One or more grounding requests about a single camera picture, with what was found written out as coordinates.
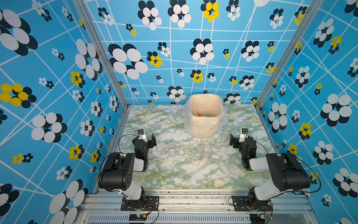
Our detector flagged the clear jar with dried flowers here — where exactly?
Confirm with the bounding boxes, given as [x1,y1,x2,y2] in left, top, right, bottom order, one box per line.
[201,146,213,162]

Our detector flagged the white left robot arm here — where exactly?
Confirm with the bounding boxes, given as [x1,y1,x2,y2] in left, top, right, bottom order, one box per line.
[98,129,158,212]

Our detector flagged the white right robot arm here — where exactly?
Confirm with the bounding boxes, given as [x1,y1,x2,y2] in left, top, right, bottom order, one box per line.
[229,133,311,211]

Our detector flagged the cream plastic trash bin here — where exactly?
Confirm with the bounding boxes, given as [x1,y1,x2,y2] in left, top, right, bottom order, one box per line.
[189,93,224,138]

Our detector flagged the clear plastic bin liner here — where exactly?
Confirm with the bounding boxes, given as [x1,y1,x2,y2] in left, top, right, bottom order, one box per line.
[183,94,228,138]

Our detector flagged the left green circuit board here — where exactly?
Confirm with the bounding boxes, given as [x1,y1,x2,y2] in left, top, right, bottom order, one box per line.
[129,214,148,223]

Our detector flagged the green circuit board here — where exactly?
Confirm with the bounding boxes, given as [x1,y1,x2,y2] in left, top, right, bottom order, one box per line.
[250,214,270,224]
[129,214,148,223]

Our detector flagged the right green circuit board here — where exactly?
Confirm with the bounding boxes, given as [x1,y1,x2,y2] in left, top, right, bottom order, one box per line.
[250,214,270,224]

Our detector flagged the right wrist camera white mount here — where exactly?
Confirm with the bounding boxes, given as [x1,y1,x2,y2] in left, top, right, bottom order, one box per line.
[239,128,249,143]

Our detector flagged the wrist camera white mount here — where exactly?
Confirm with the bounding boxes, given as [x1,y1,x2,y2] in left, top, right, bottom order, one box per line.
[137,129,148,143]
[239,128,249,143]

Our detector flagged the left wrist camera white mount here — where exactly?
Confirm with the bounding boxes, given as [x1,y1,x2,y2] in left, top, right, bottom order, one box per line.
[137,129,148,143]

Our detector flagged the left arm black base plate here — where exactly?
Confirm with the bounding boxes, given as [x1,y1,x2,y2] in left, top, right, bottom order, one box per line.
[120,196,159,211]

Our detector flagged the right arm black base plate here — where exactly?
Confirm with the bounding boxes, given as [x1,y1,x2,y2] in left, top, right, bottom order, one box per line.
[231,196,273,212]

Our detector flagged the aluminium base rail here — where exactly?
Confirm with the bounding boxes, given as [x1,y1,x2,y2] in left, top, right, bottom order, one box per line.
[76,189,319,224]

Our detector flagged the aluminium frame post left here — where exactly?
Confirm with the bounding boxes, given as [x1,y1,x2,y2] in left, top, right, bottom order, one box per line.
[73,0,128,111]

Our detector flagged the aluminium frame post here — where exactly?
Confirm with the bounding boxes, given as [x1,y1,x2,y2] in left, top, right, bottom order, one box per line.
[255,0,324,111]
[73,0,128,111]

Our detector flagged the aluminium frame post right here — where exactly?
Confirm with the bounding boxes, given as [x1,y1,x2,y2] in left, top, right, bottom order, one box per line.
[255,0,324,111]

